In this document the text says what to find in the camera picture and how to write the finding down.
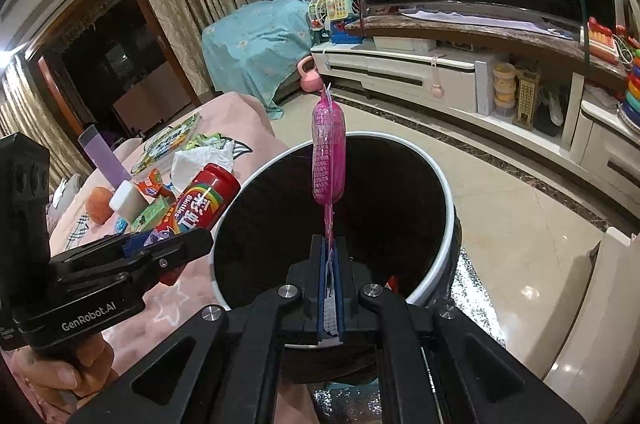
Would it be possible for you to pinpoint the teal cloth cover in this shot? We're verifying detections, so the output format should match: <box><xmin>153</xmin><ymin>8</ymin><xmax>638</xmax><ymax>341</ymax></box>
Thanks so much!
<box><xmin>201</xmin><ymin>0</ymin><xmax>326</xmax><ymax>121</ymax></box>

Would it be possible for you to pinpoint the red toy phone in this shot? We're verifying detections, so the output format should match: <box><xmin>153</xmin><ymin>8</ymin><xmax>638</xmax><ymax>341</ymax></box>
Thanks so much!
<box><xmin>586</xmin><ymin>16</ymin><xmax>623</xmax><ymax>65</ymax></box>

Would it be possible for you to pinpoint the colourful picture book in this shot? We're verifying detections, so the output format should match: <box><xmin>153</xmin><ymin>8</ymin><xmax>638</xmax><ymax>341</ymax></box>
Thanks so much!
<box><xmin>131</xmin><ymin>113</ymin><xmax>202</xmax><ymax>175</ymax></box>

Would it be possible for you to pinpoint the green snack wrapper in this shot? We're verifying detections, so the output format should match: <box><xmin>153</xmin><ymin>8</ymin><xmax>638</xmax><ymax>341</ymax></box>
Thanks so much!
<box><xmin>182</xmin><ymin>131</ymin><xmax>223</xmax><ymax>152</ymax></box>

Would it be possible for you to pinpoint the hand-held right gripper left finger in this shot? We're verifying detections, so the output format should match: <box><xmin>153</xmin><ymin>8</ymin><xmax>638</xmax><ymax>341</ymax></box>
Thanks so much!
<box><xmin>65</xmin><ymin>234</ymin><xmax>331</xmax><ymax>424</ymax></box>

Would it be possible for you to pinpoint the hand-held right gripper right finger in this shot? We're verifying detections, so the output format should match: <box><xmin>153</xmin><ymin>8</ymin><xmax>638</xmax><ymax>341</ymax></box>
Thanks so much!
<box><xmin>333</xmin><ymin>237</ymin><xmax>587</xmax><ymax>424</ymax></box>

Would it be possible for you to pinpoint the green milk carton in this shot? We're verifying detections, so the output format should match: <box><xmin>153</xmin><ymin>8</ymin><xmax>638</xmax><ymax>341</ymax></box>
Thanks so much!
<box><xmin>131</xmin><ymin>195</ymin><xmax>176</xmax><ymax>230</ymax></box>

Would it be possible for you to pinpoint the purple plastic cup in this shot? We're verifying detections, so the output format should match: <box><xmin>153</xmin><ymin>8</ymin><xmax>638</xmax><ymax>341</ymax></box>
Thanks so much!
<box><xmin>78</xmin><ymin>125</ymin><xmax>133</xmax><ymax>187</ymax></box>

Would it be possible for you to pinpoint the pink kettlebell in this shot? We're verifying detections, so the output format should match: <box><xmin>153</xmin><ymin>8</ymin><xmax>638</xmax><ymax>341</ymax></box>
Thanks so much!
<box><xmin>297</xmin><ymin>56</ymin><xmax>326</xmax><ymax>94</ymax></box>

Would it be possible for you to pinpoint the wooden framed glass door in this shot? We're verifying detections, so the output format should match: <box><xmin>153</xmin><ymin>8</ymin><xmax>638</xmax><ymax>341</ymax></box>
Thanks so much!
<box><xmin>25</xmin><ymin>0</ymin><xmax>213</xmax><ymax>145</ymax></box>

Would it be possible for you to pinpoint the colourful toy cash register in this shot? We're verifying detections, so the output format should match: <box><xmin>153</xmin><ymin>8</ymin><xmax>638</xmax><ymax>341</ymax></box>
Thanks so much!
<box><xmin>307</xmin><ymin>0</ymin><xmax>373</xmax><ymax>47</ymax></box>

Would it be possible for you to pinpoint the white TV cabinet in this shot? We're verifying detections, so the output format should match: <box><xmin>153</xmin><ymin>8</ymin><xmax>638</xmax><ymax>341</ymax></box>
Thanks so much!
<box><xmin>310</xmin><ymin>1</ymin><xmax>640</xmax><ymax>205</ymax></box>

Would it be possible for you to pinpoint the orange snack packet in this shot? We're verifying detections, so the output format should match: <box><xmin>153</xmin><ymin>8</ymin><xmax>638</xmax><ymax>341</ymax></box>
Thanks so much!
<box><xmin>134</xmin><ymin>168</ymin><xmax>176</xmax><ymax>200</ymax></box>

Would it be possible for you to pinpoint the wooden toy house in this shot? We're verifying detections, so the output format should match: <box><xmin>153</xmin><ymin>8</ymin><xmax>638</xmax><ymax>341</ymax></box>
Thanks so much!
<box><xmin>513</xmin><ymin>69</ymin><xmax>541</xmax><ymax>131</ymax></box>

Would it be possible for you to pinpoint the silver glitter mat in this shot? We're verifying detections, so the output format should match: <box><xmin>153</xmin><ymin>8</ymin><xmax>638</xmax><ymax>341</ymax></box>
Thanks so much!
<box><xmin>445</xmin><ymin>246</ymin><xmax>507</xmax><ymax>350</ymax></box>

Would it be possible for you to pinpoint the colourful stacking rings toy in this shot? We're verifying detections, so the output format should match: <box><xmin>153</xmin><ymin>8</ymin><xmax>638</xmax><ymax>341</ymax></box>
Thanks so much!
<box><xmin>617</xmin><ymin>36</ymin><xmax>640</xmax><ymax>130</ymax></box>

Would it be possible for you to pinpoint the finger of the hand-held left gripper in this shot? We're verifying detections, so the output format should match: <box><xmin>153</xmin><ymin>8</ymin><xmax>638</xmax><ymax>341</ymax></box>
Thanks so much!
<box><xmin>142</xmin><ymin>228</ymin><xmax>216</xmax><ymax>287</ymax></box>
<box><xmin>50</xmin><ymin>229</ymin><xmax>157</xmax><ymax>277</ymax></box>

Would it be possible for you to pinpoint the red candy can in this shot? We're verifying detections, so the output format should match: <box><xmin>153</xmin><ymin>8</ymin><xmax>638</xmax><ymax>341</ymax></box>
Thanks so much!
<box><xmin>159</xmin><ymin>163</ymin><xmax>242</xmax><ymax>287</ymax></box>

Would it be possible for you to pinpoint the cream glossy furniture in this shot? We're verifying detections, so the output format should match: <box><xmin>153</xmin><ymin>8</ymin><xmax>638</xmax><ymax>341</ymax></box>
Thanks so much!
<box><xmin>542</xmin><ymin>226</ymin><xmax>640</xmax><ymax>385</ymax></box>

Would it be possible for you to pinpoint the person's left hand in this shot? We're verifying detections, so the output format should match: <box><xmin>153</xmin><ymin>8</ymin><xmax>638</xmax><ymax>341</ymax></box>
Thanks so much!
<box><xmin>12</xmin><ymin>334</ymin><xmax>108</xmax><ymax>405</ymax></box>

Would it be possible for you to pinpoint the grey white pillow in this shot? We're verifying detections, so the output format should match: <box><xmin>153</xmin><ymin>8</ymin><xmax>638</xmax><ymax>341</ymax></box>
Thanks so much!
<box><xmin>50</xmin><ymin>174</ymin><xmax>83</xmax><ymax>210</ymax></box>

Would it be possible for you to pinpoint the orange ball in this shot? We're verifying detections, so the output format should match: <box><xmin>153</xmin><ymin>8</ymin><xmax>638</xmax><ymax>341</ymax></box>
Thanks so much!
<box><xmin>86</xmin><ymin>186</ymin><xmax>115</xmax><ymax>223</ymax></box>

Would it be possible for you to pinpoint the white tissue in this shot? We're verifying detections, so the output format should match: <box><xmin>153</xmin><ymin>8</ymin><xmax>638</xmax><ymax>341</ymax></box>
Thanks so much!
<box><xmin>171</xmin><ymin>139</ymin><xmax>236</xmax><ymax>197</ymax></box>

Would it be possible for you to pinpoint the pink snack wrapper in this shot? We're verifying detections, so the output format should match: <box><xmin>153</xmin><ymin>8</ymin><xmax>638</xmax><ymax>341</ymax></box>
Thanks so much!
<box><xmin>309</xmin><ymin>85</ymin><xmax>348</xmax><ymax>305</ymax></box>

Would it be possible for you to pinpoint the white trash bin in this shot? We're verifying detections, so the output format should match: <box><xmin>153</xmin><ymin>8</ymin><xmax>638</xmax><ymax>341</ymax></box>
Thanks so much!
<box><xmin>209</xmin><ymin>131</ymin><xmax>463</xmax><ymax>385</ymax></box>

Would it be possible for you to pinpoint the white foam block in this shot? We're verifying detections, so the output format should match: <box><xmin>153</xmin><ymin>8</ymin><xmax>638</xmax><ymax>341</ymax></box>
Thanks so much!
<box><xmin>109</xmin><ymin>179</ymin><xmax>147</xmax><ymax>221</ymax></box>

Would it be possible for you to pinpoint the pink cabinet lock strap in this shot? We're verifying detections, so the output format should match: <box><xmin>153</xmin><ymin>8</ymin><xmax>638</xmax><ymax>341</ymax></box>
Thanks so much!
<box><xmin>429</xmin><ymin>54</ymin><xmax>444</xmax><ymax>101</ymax></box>

